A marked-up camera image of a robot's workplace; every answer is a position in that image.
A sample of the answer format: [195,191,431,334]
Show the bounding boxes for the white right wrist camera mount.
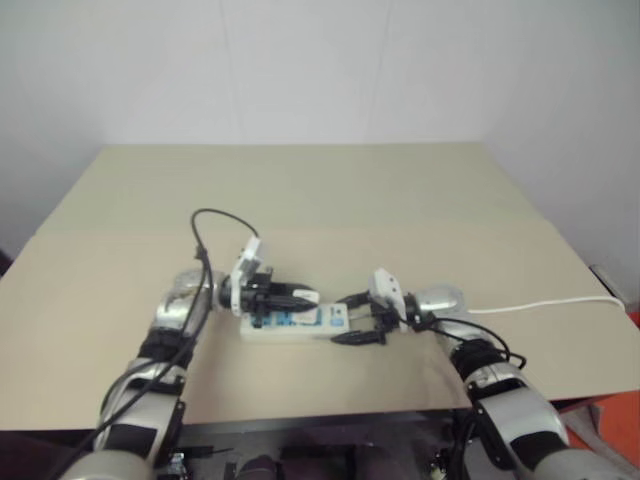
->
[367,268,407,333]

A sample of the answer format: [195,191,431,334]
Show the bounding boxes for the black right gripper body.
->
[368,298,404,335]

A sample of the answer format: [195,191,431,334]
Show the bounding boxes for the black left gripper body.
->
[241,267,275,317]

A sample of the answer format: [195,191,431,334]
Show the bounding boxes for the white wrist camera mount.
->
[367,268,407,333]
[228,236,274,317]

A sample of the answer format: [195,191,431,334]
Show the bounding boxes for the grey foam strip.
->
[559,397,609,432]

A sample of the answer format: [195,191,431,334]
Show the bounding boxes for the white power strip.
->
[238,301,352,347]

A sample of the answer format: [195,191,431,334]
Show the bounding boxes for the white power strip cord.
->
[467,295,626,315]

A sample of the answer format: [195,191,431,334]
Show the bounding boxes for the dark rounded shape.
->
[236,452,282,480]

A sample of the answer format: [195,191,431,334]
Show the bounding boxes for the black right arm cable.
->
[414,317,530,372]

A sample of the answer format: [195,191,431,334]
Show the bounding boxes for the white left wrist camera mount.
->
[228,236,274,317]

